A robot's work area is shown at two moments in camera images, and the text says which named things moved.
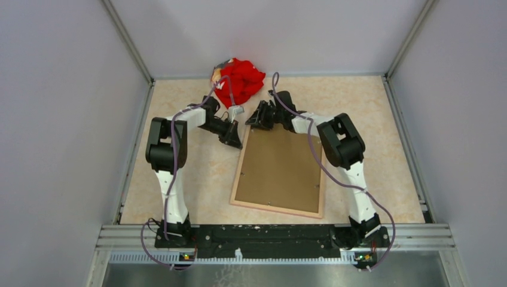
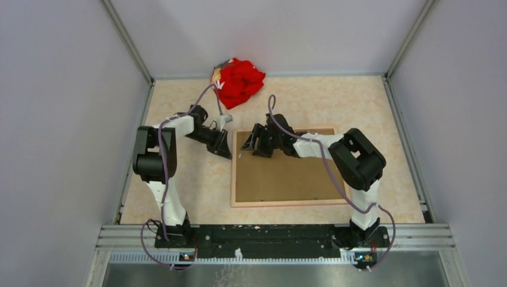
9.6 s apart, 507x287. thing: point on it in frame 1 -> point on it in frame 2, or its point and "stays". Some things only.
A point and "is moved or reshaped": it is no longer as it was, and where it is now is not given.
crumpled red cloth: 246,79 stays
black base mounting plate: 269,240 stays
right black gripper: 259,119 -> 259,131
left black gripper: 231,137 -> 220,145
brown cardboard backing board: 280,168 is moved or reshaped
